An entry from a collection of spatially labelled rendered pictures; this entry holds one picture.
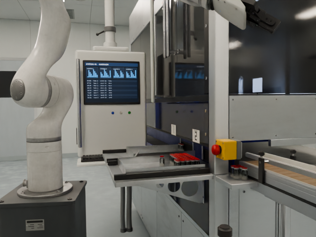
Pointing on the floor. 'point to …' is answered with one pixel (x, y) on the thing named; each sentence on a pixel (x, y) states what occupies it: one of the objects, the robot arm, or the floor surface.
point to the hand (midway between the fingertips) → (269, 23)
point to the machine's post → (218, 117)
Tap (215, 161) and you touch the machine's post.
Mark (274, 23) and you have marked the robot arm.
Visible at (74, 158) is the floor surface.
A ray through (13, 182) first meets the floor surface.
